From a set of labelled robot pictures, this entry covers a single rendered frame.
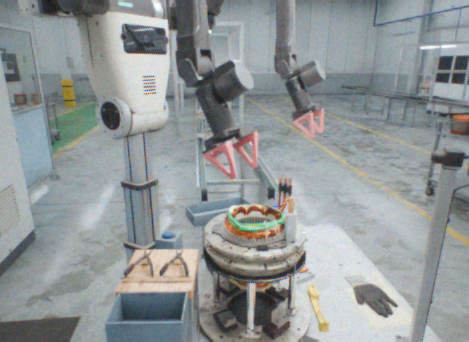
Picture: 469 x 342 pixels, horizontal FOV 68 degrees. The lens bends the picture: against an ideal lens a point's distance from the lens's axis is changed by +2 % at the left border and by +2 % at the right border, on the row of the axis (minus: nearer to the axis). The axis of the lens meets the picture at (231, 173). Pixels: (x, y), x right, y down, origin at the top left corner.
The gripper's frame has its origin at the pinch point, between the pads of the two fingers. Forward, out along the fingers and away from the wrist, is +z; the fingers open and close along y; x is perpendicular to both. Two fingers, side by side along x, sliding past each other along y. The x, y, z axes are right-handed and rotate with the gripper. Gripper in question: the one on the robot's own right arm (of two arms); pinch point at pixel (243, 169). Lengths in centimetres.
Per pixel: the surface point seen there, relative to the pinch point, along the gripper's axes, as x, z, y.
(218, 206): 49, 11, 45
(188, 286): 26.0, 21.1, -6.0
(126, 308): 38.5, 19.3, -15.9
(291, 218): 7.6, 19.4, 23.5
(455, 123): -21, 62, 402
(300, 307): 25, 52, 33
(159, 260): 38.6, 14.0, -0.8
